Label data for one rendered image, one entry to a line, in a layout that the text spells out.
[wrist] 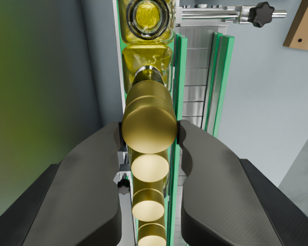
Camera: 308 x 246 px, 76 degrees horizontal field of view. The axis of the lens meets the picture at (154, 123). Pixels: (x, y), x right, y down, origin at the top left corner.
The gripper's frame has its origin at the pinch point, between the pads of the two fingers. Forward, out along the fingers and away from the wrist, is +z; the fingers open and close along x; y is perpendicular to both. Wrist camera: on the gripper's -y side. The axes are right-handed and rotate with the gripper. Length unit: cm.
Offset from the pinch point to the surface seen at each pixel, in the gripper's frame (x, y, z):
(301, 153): 129, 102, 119
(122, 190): -5.8, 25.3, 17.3
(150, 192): -0.1, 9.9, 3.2
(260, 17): 14.5, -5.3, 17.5
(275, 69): 35, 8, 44
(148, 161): -0.2, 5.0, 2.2
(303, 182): 143, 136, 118
